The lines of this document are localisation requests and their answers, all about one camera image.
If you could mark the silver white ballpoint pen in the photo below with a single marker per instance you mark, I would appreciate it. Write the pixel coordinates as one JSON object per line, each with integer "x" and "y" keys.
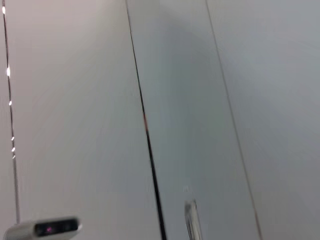
{"x": 192, "y": 220}

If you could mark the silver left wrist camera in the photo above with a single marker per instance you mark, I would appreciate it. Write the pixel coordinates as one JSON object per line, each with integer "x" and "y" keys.
{"x": 45, "y": 228}

